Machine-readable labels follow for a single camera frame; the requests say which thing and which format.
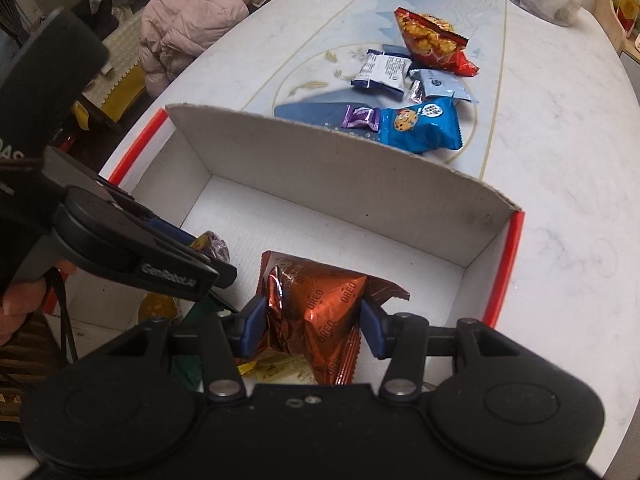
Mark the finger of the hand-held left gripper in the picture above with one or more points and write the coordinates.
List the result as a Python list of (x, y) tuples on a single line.
[(200, 260), (172, 230)]

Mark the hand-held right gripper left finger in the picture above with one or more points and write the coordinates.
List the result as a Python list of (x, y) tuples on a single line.
[(252, 322)]

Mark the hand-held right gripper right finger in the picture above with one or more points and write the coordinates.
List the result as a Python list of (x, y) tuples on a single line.
[(372, 327)]

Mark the dark brown candy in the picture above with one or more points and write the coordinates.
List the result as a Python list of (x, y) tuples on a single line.
[(215, 247)]

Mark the pale yellow snack packet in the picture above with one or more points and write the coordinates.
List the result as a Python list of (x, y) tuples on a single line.
[(280, 370)]

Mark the reddish brown foil cookie packet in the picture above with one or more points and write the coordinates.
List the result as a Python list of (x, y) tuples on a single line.
[(310, 310)]

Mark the orange round candy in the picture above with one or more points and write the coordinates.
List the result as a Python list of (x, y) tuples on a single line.
[(157, 307)]

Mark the dark green snack packet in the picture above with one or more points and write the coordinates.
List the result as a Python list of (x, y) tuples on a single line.
[(186, 370)]

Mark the white red cardboard box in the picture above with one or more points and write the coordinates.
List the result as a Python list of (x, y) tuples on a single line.
[(350, 185)]

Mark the blue cookie packet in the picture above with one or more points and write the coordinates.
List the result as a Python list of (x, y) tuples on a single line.
[(420, 125)]

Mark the purple candy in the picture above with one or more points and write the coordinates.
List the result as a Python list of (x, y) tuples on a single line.
[(362, 117)]

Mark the light blue snack packet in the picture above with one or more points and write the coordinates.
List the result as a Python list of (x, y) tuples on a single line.
[(442, 85)]

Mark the white blue snack packet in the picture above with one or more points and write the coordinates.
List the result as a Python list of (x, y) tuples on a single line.
[(382, 72)]

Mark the orange red snack bag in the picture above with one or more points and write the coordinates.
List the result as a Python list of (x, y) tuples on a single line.
[(430, 40)]

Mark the person's left hand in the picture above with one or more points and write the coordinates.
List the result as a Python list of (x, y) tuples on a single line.
[(20, 307)]

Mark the yellow chair with cream cover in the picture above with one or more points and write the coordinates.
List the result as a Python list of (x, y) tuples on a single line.
[(117, 60)]

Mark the pink puffer jacket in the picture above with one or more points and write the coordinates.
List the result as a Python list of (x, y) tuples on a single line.
[(200, 15)]

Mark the yellow snack jar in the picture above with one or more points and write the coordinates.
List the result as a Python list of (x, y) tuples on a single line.
[(631, 7)]

